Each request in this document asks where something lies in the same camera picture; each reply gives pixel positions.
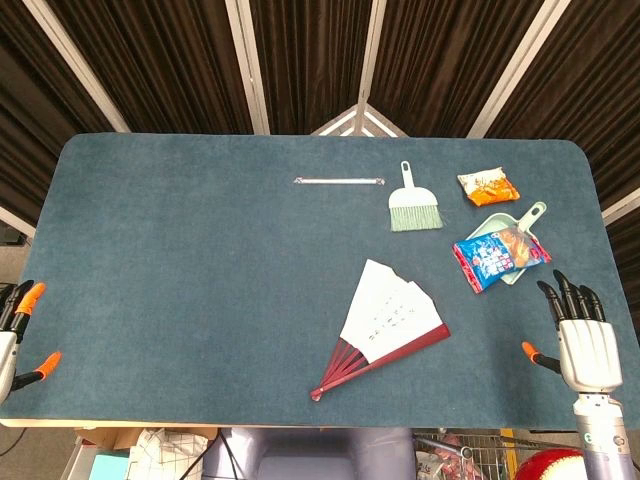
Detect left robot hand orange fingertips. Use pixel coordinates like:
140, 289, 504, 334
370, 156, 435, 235
0, 279, 62, 406

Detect right robot hand orange thumb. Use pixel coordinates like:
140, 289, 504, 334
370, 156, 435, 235
521, 269, 624, 394

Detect paper fan with red ribs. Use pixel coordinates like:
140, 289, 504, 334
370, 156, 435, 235
309, 258, 452, 402

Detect red and white ball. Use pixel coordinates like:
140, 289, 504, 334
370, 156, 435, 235
514, 448, 586, 480

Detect blue snack packet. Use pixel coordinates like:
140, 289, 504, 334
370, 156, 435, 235
452, 225, 553, 294

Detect cardboard box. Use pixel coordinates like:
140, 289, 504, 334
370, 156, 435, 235
74, 425, 219, 451

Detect teal box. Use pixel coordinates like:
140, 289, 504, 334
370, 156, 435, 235
89, 451, 132, 480

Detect green plastic dustpan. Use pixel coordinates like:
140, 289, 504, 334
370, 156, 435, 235
467, 201, 548, 287

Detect white checkered cloth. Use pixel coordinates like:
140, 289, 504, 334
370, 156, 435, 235
128, 428, 210, 480

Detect orange snack packet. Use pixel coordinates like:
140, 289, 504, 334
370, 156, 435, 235
456, 167, 521, 208

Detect blue felt table cover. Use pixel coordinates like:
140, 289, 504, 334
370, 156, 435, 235
0, 132, 640, 431

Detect green hand broom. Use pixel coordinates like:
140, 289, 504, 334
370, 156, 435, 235
388, 160, 445, 233

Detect grey-purple robot torso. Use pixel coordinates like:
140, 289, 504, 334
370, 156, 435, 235
202, 427, 417, 480

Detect silver metal strip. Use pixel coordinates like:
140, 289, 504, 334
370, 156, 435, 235
292, 175, 387, 187

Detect dark brown pleated curtain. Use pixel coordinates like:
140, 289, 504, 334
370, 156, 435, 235
0, 0, 640, 261

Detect wire basket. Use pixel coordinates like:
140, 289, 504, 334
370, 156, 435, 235
414, 432, 521, 480

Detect black cable under table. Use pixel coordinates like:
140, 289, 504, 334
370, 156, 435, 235
216, 428, 242, 480

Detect white slotted metal rail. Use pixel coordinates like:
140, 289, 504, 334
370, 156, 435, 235
224, 0, 271, 135
22, 0, 131, 134
357, 0, 389, 109
467, 0, 571, 139

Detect white triangular frame brace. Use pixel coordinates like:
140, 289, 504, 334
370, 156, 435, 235
309, 103, 409, 138

